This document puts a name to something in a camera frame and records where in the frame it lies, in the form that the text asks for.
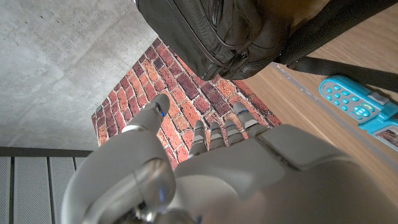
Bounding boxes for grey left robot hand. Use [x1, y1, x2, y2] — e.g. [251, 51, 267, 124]
[60, 93, 398, 224]

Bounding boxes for black backpack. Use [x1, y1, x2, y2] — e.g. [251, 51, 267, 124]
[135, 0, 398, 94]

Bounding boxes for brick print backdrop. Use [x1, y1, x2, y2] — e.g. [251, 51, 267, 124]
[91, 37, 282, 170]

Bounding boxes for teal toy phone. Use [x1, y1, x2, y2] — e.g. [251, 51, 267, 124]
[318, 75, 398, 153]

